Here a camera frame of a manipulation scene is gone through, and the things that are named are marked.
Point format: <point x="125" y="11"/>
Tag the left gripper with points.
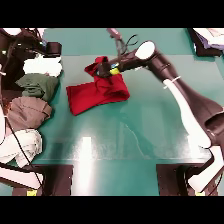
<point x="54" y="49"/>

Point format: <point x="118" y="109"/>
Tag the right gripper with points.
<point x="106" y="70"/>

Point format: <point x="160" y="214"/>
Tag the red T-shirt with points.
<point x="96" y="95"/>

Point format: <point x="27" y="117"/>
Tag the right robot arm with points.
<point x="196" y="103"/>

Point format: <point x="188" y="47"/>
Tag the white garment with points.
<point x="43" y="65"/>
<point x="213" y="33"/>

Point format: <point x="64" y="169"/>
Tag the dark green garment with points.
<point x="38" y="86"/>

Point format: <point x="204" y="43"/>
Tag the brown garment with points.
<point x="28" y="111"/>

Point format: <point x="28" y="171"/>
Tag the black garment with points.
<point x="201" y="50"/>

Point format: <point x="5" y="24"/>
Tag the cream garment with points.
<point x="21" y="145"/>

